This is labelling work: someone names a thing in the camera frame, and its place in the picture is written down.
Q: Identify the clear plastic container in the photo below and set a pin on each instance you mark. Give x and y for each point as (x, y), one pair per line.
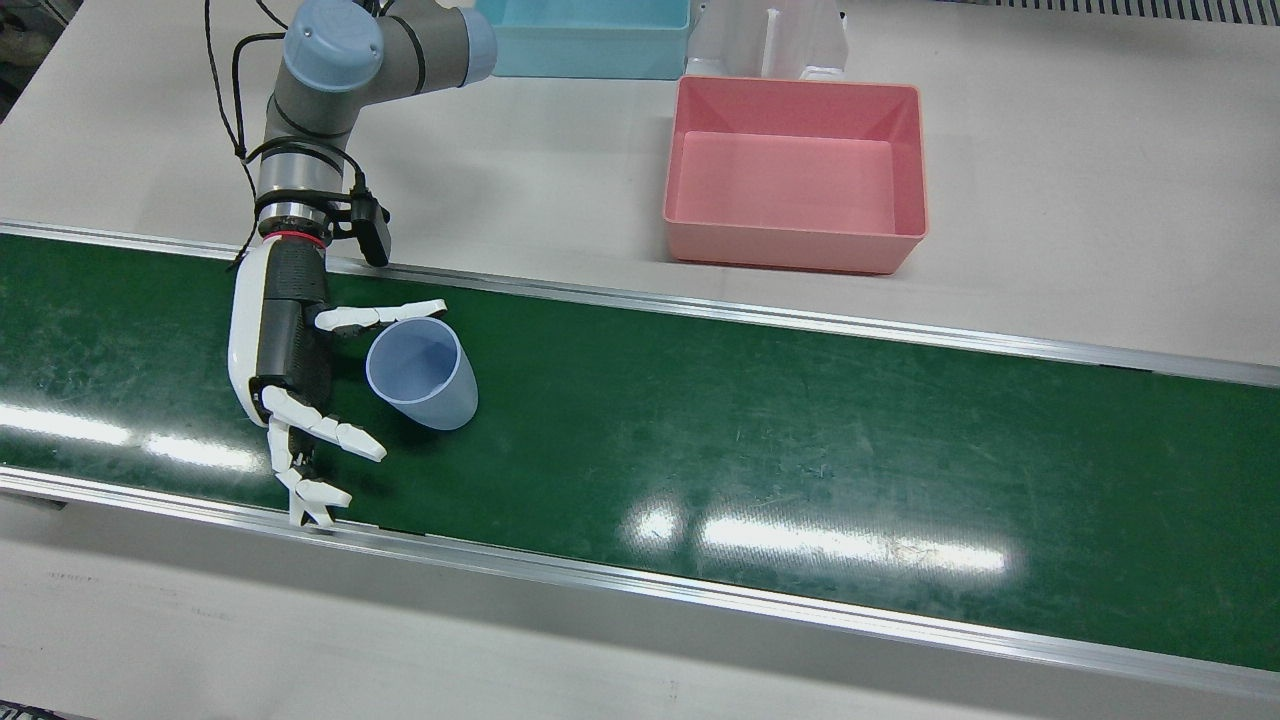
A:
(740, 40)

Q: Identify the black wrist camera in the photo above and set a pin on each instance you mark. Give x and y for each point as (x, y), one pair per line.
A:
(375, 235)

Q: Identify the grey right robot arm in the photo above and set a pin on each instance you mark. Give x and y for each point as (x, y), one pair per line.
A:
(330, 90)

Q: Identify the ribbed metal grating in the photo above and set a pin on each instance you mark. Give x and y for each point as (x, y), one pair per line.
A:
(1150, 8)

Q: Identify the blue plastic cup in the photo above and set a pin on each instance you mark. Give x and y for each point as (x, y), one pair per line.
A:
(440, 400)

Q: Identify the pink plastic box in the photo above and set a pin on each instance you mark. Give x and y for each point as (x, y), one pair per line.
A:
(790, 190)

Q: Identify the blue plastic box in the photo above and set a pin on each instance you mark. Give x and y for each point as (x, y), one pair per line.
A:
(590, 50)

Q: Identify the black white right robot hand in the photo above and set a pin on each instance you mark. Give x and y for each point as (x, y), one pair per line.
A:
(290, 340)

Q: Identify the green conveyor belt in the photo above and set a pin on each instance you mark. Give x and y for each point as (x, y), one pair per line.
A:
(700, 430)
(700, 595)

